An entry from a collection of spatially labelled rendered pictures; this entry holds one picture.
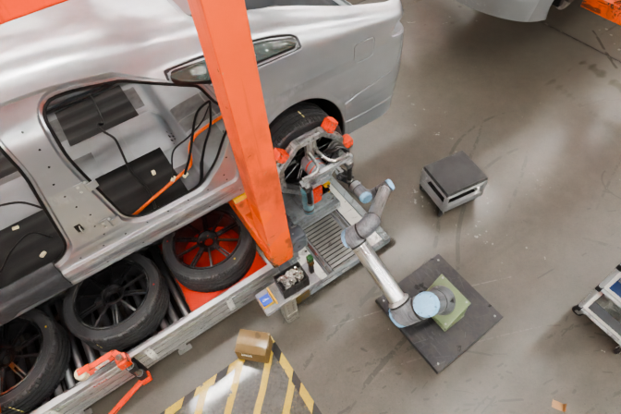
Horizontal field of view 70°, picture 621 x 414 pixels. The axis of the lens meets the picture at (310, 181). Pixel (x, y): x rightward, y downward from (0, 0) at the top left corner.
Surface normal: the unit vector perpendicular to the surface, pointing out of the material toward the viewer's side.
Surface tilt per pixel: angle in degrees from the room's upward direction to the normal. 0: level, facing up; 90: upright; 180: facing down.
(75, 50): 17
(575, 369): 0
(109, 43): 21
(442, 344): 0
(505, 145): 0
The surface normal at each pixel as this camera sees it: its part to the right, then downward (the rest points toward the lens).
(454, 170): -0.07, -0.61
